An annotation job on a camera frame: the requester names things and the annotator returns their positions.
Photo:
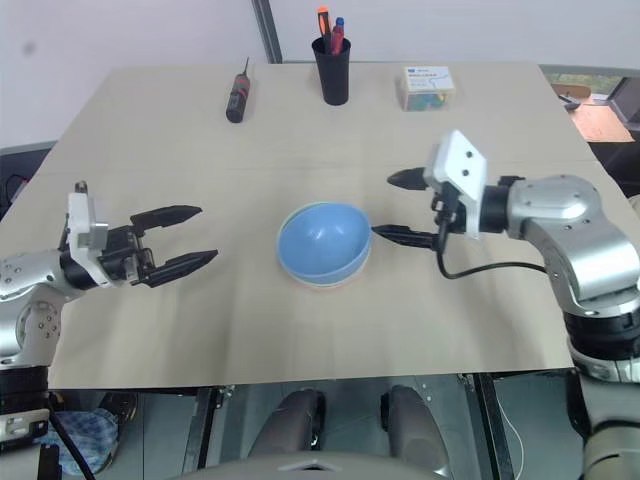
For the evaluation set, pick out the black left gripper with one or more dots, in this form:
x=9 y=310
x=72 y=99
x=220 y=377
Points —
x=122 y=252

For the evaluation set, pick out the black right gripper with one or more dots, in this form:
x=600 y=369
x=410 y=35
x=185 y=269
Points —
x=448 y=207

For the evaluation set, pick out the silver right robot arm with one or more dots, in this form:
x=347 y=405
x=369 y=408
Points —
x=575 y=220

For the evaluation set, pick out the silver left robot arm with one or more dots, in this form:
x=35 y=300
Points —
x=30 y=272

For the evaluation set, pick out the blue bowl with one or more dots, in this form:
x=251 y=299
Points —
x=322 y=240

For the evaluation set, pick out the green bowl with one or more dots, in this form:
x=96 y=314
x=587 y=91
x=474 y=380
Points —
x=345 y=282

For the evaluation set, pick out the clear box of coloured clips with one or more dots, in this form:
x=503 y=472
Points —
x=427 y=85

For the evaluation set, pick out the black pen cup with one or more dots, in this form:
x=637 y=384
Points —
x=332 y=75

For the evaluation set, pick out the black screwdriver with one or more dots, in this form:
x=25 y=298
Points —
x=237 y=95

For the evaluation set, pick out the blue and red pen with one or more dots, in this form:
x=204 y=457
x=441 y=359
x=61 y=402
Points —
x=339 y=35

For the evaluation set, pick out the blue checked cloth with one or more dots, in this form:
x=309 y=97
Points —
x=90 y=430

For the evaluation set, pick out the brown wooden desk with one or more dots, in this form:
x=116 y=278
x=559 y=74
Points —
x=600 y=122

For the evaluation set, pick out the dark rounded shape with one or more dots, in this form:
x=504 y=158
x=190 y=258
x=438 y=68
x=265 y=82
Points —
x=412 y=425
x=290 y=425

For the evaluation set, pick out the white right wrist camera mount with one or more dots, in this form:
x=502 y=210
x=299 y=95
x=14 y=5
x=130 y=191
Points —
x=457 y=160

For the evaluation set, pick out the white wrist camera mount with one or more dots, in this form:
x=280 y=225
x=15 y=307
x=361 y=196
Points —
x=457 y=160
x=80 y=215

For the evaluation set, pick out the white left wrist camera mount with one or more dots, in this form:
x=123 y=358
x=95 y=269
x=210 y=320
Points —
x=80 y=215

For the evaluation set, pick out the black table frame leg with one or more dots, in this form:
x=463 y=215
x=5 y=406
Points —
x=196 y=430
x=492 y=425

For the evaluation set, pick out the grey wall pillar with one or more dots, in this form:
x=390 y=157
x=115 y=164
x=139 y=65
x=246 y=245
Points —
x=267 y=30

